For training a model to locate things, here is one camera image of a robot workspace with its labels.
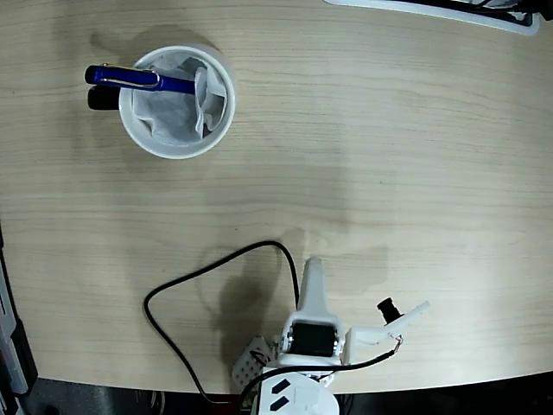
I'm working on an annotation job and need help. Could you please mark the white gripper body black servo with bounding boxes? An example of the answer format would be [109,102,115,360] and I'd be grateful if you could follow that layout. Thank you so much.
[276,322,346,368]

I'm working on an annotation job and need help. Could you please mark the blue pen with metal clip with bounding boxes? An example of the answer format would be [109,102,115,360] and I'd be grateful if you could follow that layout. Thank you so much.
[84,63,196,96]

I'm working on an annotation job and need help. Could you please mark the white perforated plate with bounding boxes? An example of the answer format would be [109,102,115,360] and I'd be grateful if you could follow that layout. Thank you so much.
[232,335,277,388]

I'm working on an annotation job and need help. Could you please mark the crumpled white tissue paper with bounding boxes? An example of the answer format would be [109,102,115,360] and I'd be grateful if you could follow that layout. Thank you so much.
[130,54,229,146]

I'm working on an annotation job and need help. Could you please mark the white flat device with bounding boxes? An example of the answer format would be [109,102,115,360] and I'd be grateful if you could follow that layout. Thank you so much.
[323,0,542,38]

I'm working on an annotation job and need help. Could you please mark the grey and black equipment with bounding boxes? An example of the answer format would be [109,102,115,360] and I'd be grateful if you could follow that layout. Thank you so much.
[0,220,40,415]

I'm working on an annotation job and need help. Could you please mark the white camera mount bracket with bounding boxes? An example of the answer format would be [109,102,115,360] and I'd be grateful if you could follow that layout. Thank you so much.
[345,301,432,364]

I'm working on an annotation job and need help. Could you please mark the thick black cable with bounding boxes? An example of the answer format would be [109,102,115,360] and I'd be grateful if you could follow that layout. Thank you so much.
[143,239,302,405]

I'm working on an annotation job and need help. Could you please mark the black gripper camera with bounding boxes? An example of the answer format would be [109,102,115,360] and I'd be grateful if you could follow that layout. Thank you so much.
[376,296,403,325]

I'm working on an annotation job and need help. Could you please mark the white mug with black handle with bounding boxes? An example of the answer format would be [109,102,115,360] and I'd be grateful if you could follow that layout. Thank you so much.
[86,45,237,161]

